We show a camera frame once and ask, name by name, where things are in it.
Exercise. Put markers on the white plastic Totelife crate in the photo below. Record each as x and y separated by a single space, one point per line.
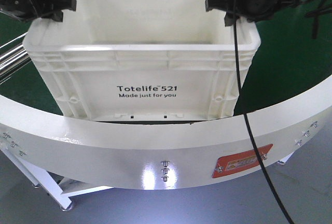
142 60

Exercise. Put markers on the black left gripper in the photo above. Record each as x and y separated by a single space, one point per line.
27 10

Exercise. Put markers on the white curved conveyor rim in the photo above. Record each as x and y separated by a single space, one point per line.
166 156

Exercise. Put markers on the white conveyor support leg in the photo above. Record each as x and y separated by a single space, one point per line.
61 192

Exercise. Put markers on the chrome guide rail bars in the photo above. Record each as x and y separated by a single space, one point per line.
13 57

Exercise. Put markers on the orange warning label plate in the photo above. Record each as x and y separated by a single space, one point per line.
235 163

